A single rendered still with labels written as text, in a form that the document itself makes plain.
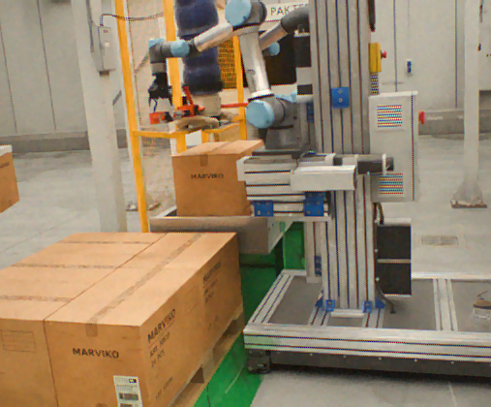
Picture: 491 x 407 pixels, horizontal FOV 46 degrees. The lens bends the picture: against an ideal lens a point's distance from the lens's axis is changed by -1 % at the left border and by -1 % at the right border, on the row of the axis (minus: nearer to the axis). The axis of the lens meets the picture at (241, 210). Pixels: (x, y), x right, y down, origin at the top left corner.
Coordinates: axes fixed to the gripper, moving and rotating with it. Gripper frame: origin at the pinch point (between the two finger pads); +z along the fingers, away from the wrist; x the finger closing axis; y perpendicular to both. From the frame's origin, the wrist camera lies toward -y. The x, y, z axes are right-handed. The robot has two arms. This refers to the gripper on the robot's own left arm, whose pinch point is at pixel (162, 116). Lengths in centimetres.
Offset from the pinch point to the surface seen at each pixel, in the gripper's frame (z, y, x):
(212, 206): 56, 52, -2
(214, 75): -17, 55, -8
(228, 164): 32, 52, -13
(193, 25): -44, 50, 0
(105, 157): 34, 113, 99
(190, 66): -23, 51, 4
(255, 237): 71, 44, -28
